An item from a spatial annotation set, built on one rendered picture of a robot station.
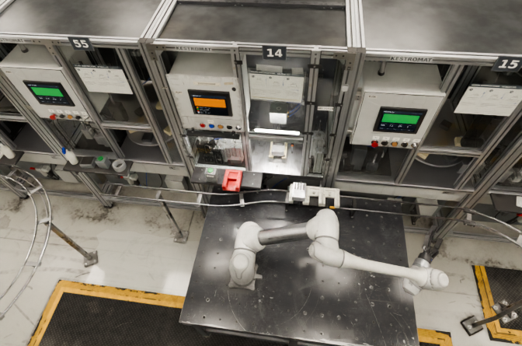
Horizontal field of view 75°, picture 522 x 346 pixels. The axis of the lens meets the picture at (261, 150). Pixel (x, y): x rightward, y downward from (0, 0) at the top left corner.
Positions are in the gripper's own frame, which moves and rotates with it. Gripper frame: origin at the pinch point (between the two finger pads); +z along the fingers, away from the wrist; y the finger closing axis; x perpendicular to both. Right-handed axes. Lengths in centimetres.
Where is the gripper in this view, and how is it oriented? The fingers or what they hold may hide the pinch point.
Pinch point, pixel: (436, 234)
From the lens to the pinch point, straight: 240.8
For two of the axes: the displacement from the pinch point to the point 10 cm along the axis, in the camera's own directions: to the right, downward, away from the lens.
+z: 5.9, -7.1, 3.8
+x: 6.1, 0.9, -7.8
